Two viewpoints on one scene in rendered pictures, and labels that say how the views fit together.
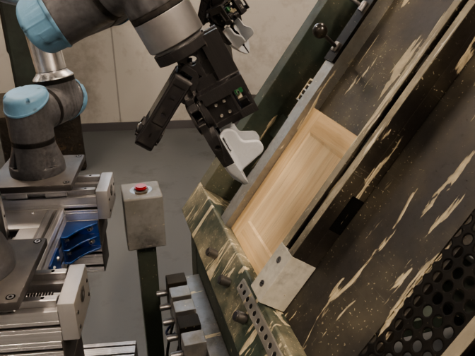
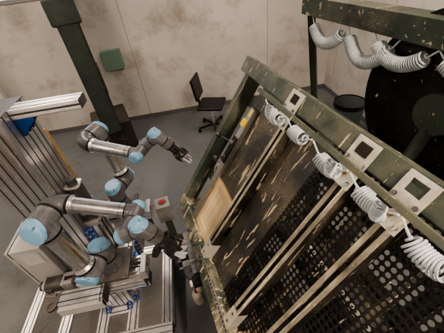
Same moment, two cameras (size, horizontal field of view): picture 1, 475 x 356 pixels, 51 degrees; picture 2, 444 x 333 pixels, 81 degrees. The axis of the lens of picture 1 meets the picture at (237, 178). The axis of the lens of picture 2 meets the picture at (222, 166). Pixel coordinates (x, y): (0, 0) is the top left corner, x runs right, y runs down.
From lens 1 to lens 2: 0.93 m
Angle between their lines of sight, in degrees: 16
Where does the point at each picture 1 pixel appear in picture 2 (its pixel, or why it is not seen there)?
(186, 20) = (158, 238)
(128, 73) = (150, 90)
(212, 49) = (167, 240)
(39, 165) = not seen: hidden behind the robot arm
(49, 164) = not seen: hidden behind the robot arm
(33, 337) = (134, 279)
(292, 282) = (213, 250)
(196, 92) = (166, 246)
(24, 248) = (125, 252)
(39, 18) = (120, 242)
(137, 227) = (162, 216)
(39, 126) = (119, 196)
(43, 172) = not seen: hidden behind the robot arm
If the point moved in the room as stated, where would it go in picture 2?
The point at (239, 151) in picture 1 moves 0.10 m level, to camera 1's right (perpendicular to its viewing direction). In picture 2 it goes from (181, 254) to (201, 252)
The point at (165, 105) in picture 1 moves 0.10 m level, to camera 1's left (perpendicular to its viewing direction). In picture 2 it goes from (158, 250) to (137, 253)
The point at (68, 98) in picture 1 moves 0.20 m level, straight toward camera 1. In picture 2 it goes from (127, 179) to (131, 197)
